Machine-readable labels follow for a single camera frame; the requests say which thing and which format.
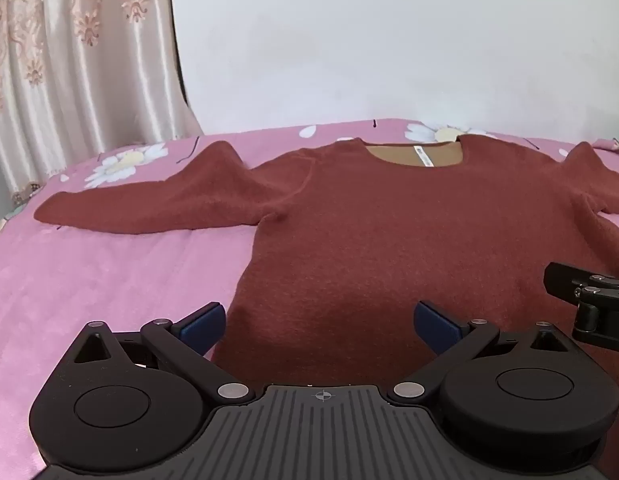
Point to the beige patterned curtain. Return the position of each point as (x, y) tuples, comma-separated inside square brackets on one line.
[(79, 60)]

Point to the rust red knit sweater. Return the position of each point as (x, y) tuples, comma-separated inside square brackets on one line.
[(359, 240)]

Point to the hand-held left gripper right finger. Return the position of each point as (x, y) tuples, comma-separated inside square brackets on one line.
[(433, 327)]

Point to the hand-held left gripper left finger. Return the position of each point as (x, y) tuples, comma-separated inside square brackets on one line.
[(205, 326)]

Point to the pink floral bed sheet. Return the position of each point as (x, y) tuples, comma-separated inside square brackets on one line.
[(104, 280)]

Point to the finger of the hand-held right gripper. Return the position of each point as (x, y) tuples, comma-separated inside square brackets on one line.
[(569, 280)]

